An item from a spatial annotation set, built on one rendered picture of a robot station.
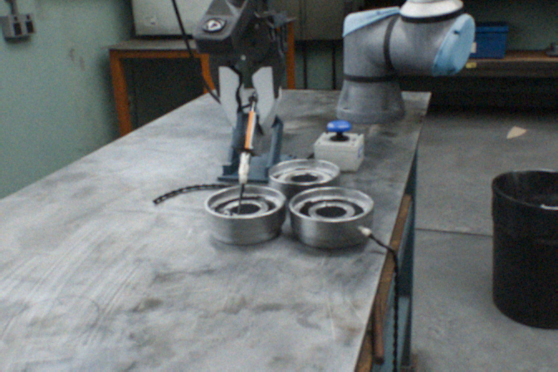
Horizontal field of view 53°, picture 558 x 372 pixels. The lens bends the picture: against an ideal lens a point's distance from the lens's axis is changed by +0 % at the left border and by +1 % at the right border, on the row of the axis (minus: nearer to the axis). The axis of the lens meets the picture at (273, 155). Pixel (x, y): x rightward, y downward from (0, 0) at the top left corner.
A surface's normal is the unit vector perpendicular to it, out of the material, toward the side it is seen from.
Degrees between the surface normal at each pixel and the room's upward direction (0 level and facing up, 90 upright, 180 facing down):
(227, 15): 29
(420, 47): 101
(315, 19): 90
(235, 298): 0
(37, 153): 90
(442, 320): 0
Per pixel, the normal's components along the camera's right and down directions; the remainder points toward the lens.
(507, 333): -0.04, -0.95
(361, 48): -0.61, 0.32
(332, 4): -0.31, 0.32
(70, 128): 0.95, 0.06
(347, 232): 0.25, 0.29
